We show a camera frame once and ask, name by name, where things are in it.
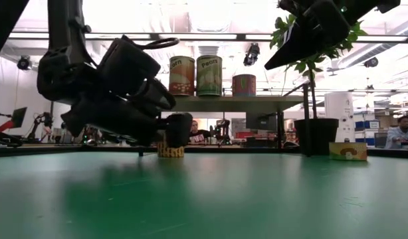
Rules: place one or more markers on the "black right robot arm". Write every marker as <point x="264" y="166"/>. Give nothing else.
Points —
<point x="380" y="5"/>

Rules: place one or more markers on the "black ceiling spotlight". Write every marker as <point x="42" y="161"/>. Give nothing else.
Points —
<point x="371" y="62"/>
<point x="252" y="54"/>
<point x="24" y="63"/>

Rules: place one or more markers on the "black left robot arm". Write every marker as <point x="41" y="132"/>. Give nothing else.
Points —
<point x="66" y="33"/>

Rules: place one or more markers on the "small black tilted monitor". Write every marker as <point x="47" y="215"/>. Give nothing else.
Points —
<point x="18" y="117"/>

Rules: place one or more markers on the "blue storage bins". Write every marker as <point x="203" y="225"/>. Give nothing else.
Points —
<point x="368" y="125"/>

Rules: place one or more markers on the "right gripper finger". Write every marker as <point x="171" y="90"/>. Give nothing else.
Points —
<point x="317" y="36"/>

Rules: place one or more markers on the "green pears label tin can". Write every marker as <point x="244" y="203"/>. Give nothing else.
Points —
<point x="209" y="76"/>

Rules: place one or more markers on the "green plant in black pot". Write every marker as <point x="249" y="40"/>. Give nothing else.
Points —
<point x="316" y="136"/>

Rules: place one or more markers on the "green table mat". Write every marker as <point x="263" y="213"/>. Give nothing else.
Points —
<point x="204" y="199"/>

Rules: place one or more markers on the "black background robot arm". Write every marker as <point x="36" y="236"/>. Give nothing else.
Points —
<point x="221" y="129"/>
<point x="41" y="124"/>

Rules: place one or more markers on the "person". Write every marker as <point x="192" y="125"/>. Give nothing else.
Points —
<point x="198" y="134"/>
<point x="400" y="134"/>

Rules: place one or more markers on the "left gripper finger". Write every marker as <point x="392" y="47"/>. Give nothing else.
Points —
<point x="179" y="129"/>

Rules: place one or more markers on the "white pillar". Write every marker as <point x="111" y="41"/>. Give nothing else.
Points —
<point x="339" y="109"/>

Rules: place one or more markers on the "red and black stand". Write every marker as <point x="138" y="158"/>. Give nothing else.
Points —
<point x="3" y="127"/>

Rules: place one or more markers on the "small pink teal tin can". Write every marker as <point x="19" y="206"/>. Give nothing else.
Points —
<point x="244" y="85"/>

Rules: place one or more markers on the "corn label tin can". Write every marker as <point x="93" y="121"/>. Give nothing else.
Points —
<point x="181" y="76"/>

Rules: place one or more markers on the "flat mushroom label tin can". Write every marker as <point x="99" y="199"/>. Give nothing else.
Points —
<point x="348" y="151"/>

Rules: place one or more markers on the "yellow black patterned tin can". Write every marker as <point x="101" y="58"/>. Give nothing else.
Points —
<point x="170" y="152"/>

